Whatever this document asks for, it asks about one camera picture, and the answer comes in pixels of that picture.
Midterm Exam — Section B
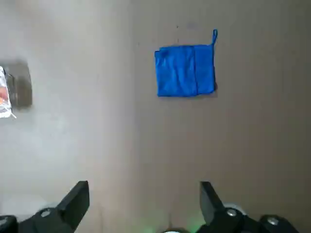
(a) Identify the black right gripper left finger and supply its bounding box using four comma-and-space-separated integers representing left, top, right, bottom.
0, 181, 90, 233

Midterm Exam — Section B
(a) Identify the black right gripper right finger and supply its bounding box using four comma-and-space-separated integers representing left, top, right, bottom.
194, 181, 300, 233

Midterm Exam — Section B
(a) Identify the blue dishcloth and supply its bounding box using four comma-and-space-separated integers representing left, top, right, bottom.
155, 29, 218, 98

